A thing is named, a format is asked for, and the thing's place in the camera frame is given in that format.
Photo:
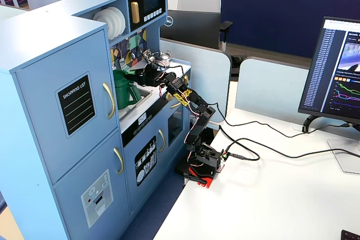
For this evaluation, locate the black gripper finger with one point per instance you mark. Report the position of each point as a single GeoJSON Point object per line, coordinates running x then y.
{"type": "Point", "coordinates": [141, 73]}
{"type": "Point", "coordinates": [140, 81]}

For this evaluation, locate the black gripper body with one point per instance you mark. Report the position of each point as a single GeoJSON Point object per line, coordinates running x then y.
{"type": "Point", "coordinates": [144, 77]}

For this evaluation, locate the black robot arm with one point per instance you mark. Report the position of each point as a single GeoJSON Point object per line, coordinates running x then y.
{"type": "Point", "coordinates": [202, 116]}

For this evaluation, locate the green pitcher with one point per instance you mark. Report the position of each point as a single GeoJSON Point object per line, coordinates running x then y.
{"type": "Point", "coordinates": [122, 91]}

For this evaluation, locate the hanging silver ladle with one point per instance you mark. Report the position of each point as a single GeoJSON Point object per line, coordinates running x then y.
{"type": "Point", "coordinates": [132, 54]}

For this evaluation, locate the hanging silver spatula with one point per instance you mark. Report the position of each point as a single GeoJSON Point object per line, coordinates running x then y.
{"type": "Point", "coordinates": [123, 62]}

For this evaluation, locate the small silver pot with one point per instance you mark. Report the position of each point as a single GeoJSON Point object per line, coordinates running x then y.
{"type": "Point", "coordinates": [166, 58]}

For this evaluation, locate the yellow stove knob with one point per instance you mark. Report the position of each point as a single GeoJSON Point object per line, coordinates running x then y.
{"type": "Point", "coordinates": [168, 97]}
{"type": "Point", "coordinates": [185, 78]}

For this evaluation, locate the silver toy sink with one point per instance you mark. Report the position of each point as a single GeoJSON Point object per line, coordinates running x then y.
{"type": "Point", "coordinates": [132, 110]}

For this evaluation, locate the yellow black tape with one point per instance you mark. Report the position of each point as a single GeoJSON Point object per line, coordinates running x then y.
{"type": "Point", "coordinates": [181, 96]}

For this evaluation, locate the light blue desk partition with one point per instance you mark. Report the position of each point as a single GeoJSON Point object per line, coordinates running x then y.
{"type": "Point", "coordinates": [202, 68]}
{"type": "Point", "coordinates": [270, 85]}

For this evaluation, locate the white toy plate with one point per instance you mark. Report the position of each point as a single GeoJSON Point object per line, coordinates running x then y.
{"type": "Point", "coordinates": [104, 15]}
{"type": "Point", "coordinates": [96, 17]}
{"type": "Point", "coordinates": [118, 23]}

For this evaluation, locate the black Dell monitor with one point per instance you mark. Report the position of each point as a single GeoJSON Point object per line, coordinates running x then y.
{"type": "Point", "coordinates": [194, 27]}

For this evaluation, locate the black shopping list sticker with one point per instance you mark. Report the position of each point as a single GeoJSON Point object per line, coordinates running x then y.
{"type": "Point", "coordinates": [76, 105]}

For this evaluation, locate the black toy microwave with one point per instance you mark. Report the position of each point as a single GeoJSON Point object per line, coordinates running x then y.
{"type": "Point", "coordinates": [153, 1]}

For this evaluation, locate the light blue toy kitchen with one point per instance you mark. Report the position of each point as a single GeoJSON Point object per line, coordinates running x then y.
{"type": "Point", "coordinates": [42, 54]}

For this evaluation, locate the red table clamp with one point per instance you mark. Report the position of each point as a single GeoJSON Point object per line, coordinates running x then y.
{"type": "Point", "coordinates": [206, 181]}

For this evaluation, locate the grey ice dispenser sticker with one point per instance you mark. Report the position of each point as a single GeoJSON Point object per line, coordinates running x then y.
{"type": "Point", "coordinates": [97, 198]}

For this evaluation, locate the black monitor stand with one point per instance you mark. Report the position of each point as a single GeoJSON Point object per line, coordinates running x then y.
{"type": "Point", "coordinates": [308, 122]}

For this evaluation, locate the computer monitor with graphs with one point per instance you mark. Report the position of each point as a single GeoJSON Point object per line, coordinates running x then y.
{"type": "Point", "coordinates": [332, 68]}

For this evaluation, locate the dark keyboard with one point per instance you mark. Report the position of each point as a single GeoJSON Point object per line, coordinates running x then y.
{"type": "Point", "coordinates": [351, 235]}

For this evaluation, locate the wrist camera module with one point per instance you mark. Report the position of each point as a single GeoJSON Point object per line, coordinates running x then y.
{"type": "Point", "coordinates": [148, 56]}

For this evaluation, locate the white monitor base plate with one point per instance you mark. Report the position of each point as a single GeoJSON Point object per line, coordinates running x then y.
{"type": "Point", "coordinates": [346, 161]}

